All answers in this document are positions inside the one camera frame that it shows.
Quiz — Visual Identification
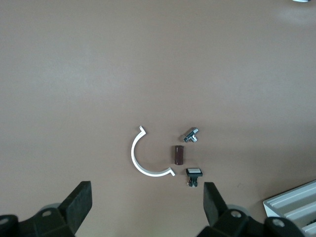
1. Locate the silver metal fitting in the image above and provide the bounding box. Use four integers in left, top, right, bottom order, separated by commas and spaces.
183, 126, 201, 144

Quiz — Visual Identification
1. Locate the black push button white cap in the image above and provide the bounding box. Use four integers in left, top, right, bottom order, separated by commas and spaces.
185, 167, 204, 188

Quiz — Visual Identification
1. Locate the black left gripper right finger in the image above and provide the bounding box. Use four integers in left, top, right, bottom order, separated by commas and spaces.
197, 182, 307, 237

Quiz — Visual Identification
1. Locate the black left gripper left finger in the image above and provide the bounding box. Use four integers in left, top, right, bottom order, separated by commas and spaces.
0, 181, 93, 237

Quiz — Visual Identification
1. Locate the white half-round pipe clamp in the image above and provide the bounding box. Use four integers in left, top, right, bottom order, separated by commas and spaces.
130, 125, 177, 177

